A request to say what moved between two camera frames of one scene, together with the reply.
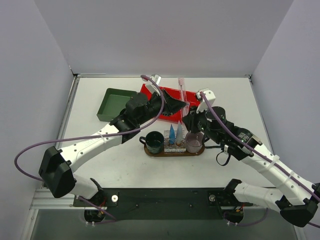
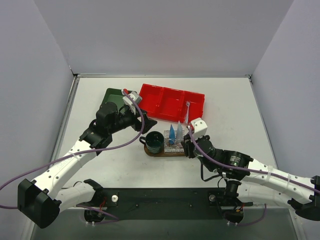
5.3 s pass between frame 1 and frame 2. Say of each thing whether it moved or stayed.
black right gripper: moved
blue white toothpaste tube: stayed
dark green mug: stayed
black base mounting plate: stayed
